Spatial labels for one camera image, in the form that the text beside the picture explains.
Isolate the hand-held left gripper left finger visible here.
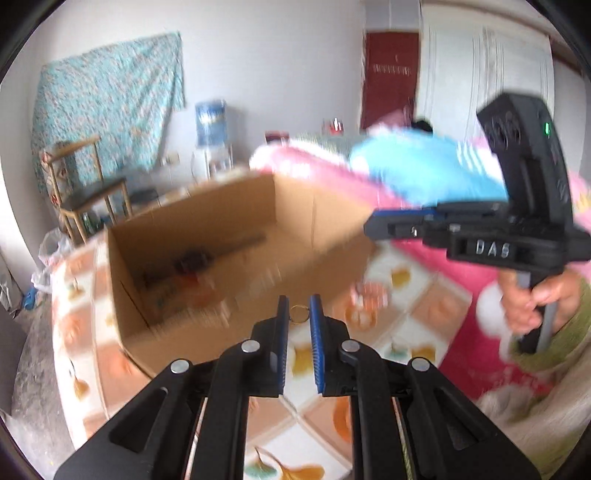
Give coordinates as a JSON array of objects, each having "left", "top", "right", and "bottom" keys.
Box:
[{"left": 54, "top": 295, "right": 291, "bottom": 480}]

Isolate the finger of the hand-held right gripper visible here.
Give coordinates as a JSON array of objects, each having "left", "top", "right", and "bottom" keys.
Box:
[
  {"left": 373, "top": 201, "right": 509, "bottom": 227},
  {"left": 364, "top": 213, "right": 452, "bottom": 249}
]

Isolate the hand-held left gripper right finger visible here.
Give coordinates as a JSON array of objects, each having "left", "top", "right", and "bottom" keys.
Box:
[{"left": 309, "top": 294, "right": 541, "bottom": 480}]

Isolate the brown cardboard box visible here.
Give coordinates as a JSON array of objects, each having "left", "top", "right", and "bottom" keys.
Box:
[{"left": 105, "top": 172, "right": 377, "bottom": 379}]

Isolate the person's right hand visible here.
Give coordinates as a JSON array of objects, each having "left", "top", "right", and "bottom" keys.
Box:
[{"left": 500, "top": 271, "right": 574, "bottom": 334}]

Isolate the blue folded cloth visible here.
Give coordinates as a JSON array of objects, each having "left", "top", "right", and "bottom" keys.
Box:
[{"left": 348, "top": 127, "right": 509, "bottom": 206}]

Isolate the pink floral blanket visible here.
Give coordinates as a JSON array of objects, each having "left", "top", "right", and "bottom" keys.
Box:
[{"left": 249, "top": 134, "right": 591, "bottom": 370}]

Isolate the ginkgo leaf patterned tablecloth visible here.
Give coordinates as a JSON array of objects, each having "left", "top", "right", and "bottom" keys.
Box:
[{"left": 48, "top": 240, "right": 476, "bottom": 480}]

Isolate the dark red door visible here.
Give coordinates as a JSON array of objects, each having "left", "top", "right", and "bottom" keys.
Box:
[{"left": 360, "top": 31, "right": 421, "bottom": 132}]

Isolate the white wardrobe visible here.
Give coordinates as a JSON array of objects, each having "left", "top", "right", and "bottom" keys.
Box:
[{"left": 418, "top": 18, "right": 557, "bottom": 155}]

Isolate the white water dispenser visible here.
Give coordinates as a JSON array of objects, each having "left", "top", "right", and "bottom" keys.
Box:
[{"left": 191, "top": 145, "right": 234, "bottom": 183}]

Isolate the blue water jug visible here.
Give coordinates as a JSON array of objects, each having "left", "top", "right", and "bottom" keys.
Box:
[{"left": 194, "top": 99, "right": 229, "bottom": 148}]

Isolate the white fluffy garment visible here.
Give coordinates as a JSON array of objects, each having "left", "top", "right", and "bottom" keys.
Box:
[{"left": 475, "top": 383, "right": 591, "bottom": 480}]

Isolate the wooden chair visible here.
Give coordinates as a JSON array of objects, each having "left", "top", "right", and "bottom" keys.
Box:
[{"left": 41, "top": 135, "right": 132, "bottom": 245}]

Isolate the white plastic bag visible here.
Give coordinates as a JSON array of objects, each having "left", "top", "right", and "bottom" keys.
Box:
[{"left": 30, "top": 228, "right": 77, "bottom": 292}]

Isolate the teal floral hanging cloth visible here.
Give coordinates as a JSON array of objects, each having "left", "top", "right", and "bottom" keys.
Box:
[{"left": 31, "top": 31, "right": 186, "bottom": 195}]

